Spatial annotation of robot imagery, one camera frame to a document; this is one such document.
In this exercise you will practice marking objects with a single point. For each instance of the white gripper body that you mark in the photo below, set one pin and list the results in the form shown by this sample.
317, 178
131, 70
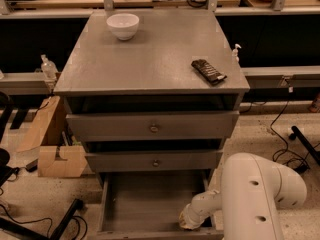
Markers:
192, 216

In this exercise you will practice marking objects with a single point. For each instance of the grey bottom drawer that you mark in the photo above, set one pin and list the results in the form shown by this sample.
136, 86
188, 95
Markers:
147, 205

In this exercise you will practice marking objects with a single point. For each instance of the grey drawer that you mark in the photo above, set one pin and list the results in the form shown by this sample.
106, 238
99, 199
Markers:
153, 160
147, 205
152, 126

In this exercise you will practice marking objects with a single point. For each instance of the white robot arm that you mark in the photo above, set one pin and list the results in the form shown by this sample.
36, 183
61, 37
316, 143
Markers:
252, 188

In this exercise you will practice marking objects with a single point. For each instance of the grey middle drawer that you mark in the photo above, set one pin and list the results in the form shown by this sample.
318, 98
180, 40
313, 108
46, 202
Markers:
153, 160

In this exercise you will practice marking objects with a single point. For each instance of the grey top drawer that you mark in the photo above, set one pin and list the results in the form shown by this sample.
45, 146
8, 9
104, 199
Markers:
152, 126

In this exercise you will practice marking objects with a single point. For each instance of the grey drawer cabinet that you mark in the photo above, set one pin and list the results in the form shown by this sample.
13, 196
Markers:
151, 72

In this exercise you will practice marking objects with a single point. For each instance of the black stand leg right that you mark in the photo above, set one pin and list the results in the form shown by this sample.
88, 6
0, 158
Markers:
314, 153

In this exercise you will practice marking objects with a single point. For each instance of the black stand leg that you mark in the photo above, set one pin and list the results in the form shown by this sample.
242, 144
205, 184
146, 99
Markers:
18, 229
314, 153

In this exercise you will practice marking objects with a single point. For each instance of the black stand leg left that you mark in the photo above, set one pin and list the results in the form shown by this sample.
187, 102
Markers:
18, 229

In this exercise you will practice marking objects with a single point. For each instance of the dark snack bar wrapper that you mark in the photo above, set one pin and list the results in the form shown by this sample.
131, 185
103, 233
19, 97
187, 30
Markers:
210, 73

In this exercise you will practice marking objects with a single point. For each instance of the cardboard box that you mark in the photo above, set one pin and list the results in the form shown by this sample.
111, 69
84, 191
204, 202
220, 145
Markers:
46, 136

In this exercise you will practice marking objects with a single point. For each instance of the white pump bottle right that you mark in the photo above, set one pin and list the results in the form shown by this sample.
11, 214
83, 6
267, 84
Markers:
235, 52

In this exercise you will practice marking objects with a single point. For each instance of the white ceramic bowl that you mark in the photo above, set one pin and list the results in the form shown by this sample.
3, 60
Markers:
123, 25

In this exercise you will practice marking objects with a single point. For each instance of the clear sanitizer bottle left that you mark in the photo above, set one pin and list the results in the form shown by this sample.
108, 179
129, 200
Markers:
48, 68

